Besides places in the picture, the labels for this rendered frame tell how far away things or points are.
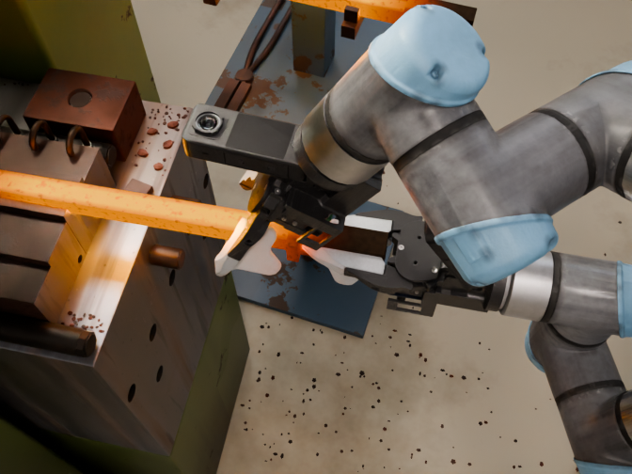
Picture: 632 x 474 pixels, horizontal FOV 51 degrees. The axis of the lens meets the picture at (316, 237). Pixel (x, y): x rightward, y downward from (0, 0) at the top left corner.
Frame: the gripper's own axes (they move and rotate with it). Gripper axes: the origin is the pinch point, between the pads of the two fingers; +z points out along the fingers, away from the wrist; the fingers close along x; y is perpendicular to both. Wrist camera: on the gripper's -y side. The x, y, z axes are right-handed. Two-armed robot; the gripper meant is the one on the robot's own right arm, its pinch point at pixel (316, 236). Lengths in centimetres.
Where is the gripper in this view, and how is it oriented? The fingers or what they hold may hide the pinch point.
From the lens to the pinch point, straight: 71.1
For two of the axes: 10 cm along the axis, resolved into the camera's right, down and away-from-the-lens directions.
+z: -9.8, -1.7, 1.1
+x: 2.0, -8.5, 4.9
